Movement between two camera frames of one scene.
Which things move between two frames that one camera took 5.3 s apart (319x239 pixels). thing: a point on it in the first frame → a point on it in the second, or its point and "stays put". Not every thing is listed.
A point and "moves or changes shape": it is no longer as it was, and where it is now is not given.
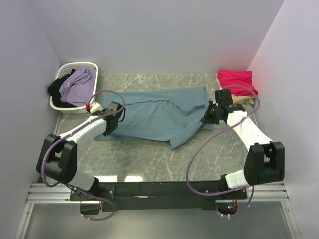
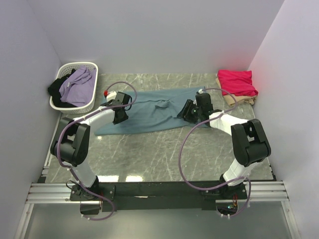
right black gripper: [207, 117] → [188, 105]
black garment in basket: [54, 91] stays put
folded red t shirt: [240, 77] stays put
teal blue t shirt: [173, 114] moves or changes shape
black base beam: [132, 196] stays put
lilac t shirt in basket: [78, 88] stays put
